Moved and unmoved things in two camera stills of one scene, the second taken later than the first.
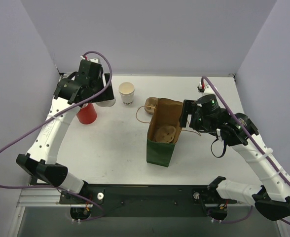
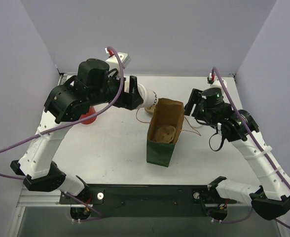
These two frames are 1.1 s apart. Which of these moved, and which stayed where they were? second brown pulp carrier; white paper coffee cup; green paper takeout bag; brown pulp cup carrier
Moved: white paper coffee cup
Stayed: second brown pulp carrier; green paper takeout bag; brown pulp cup carrier
